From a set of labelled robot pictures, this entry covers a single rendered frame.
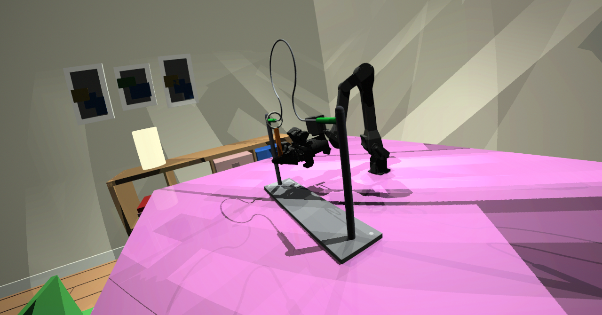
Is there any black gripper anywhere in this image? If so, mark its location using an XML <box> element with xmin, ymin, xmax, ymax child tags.
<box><xmin>271</xmin><ymin>139</ymin><xmax>317</xmax><ymax>169</ymax></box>

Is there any orange handle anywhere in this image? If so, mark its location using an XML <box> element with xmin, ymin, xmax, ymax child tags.
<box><xmin>266</xmin><ymin>111</ymin><xmax>283</xmax><ymax>157</ymax></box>

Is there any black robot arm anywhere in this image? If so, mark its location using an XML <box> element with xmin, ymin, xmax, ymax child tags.
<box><xmin>287</xmin><ymin>63</ymin><xmax>391</xmax><ymax>175</ymax></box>

